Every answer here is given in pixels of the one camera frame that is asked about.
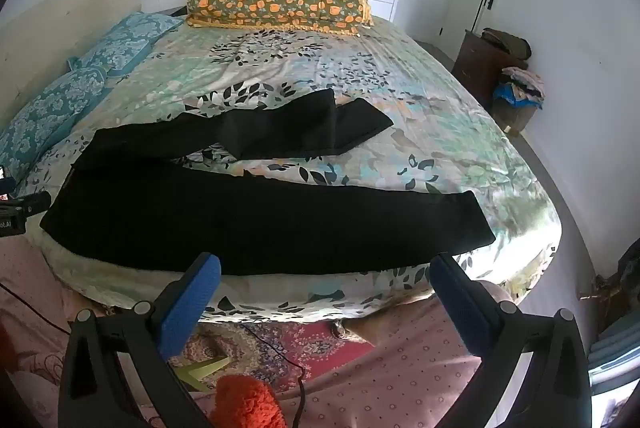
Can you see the floral bedspread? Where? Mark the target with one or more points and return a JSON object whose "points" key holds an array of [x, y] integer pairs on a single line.
{"points": [[400, 73]]}

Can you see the beige headboard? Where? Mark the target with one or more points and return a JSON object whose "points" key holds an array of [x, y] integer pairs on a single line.
{"points": [[50, 18]]}

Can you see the red patterned rug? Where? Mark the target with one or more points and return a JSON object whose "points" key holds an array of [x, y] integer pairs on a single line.
{"points": [[310, 348]]}

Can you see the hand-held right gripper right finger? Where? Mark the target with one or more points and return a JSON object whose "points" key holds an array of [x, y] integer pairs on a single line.
{"points": [[460, 303]]}

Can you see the brown laundry basket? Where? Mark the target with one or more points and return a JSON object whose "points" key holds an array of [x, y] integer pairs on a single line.
{"points": [[515, 115]]}

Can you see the black pants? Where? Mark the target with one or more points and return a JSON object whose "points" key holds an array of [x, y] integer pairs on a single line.
{"points": [[225, 218]]}

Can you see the pink clothes pile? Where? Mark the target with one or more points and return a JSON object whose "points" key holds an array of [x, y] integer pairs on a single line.
{"points": [[522, 80]]}

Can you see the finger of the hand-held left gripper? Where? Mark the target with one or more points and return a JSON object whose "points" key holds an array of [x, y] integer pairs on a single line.
{"points": [[35, 203]]}

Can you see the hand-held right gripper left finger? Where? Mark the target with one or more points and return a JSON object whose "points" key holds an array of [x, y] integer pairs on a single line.
{"points": [[192, 303]]}

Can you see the orange floral pillow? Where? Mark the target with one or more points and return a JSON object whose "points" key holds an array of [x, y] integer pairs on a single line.
{"points": [[280, 3]]}

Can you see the dark wooden cabinet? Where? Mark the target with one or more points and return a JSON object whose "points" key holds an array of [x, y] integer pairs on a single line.
{"points": [[475, 68]]}

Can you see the orange knit clothing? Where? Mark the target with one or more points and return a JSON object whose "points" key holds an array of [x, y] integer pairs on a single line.
{"points": [[247, 403]]}

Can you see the teal floral pillow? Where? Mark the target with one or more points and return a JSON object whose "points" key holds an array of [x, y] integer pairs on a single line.
{"points": [[45, 113], [125, 43]]}

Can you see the yellow-green object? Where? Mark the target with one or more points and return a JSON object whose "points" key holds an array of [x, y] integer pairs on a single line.
{"points": [[200, 374]]}

